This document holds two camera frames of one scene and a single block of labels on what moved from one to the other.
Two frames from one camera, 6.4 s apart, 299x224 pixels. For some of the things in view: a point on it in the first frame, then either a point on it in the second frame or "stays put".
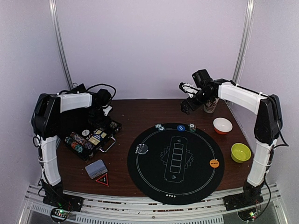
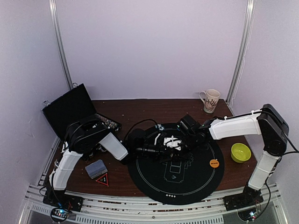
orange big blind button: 214,163 stays put
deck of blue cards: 96,169 stays put
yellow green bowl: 240,152 stays put
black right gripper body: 188,104 to 187,139
